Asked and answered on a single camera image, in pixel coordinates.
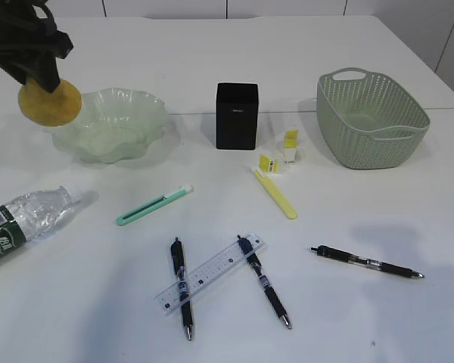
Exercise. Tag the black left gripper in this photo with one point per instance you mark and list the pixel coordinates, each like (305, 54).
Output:
(30, 26)

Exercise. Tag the yellow pear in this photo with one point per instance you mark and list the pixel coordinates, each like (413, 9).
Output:
(54, 109)

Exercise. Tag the clear water bottle green label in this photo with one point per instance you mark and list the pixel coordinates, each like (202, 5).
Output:
(35, 215)

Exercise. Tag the green wavy glass plate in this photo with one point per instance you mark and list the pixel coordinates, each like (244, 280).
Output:
(113, 124)

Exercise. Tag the green utility knife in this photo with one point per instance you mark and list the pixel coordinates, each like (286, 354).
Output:
(153, 205)

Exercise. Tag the black square pen holder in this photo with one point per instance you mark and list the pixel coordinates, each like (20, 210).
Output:
(237, 106)

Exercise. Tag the black pen left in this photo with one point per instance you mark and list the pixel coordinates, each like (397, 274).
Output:
(178, 258)

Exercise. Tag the black pen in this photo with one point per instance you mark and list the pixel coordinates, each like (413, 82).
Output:
(385, 267)
(253, 261)
(178, 258)

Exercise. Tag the transparent plastic ruler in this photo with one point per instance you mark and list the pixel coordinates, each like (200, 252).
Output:
(207, 273)

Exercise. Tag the black pen middle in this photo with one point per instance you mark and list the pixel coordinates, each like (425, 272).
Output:
(253, 261)

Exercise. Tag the yellow utility knife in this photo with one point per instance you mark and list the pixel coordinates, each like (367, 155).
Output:
(272, 190)

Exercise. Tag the green woven plastic basket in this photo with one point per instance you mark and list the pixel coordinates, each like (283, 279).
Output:
(368, 120)

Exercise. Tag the black pen right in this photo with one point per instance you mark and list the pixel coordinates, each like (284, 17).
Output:
(385, 267)

